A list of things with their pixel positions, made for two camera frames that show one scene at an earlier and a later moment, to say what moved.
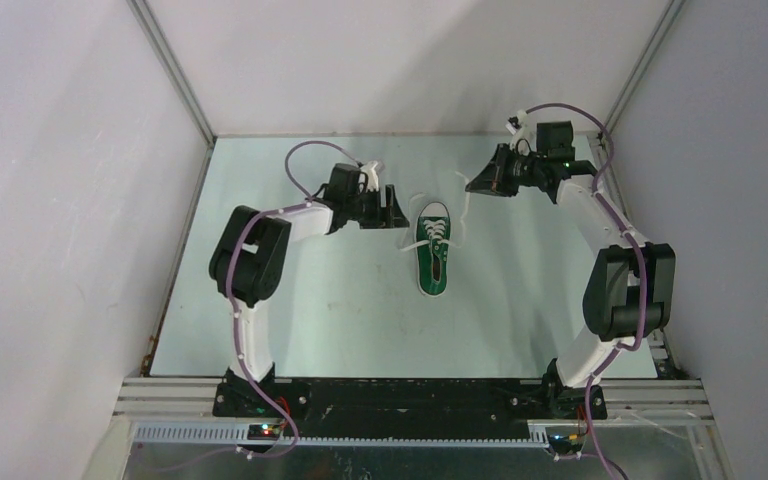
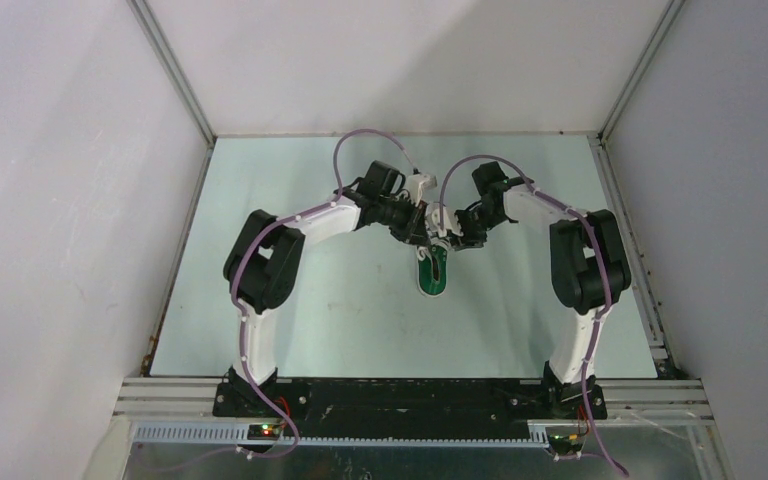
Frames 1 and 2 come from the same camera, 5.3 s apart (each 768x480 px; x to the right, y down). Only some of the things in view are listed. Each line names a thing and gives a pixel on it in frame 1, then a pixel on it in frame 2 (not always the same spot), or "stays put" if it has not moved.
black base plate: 411,403 stays put
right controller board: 564,444 stays put
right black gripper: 491,180 → 467,240
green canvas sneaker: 432,249 stays put
